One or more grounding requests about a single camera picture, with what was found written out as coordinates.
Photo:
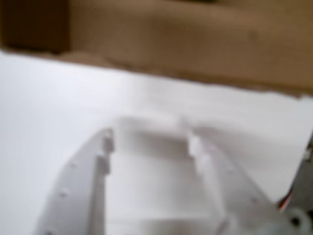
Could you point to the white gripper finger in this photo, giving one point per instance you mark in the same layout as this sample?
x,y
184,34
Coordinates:
x,y
78,191
239,203

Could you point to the brown cardboard box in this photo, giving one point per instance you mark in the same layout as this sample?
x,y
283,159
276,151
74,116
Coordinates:
x,y
183,41

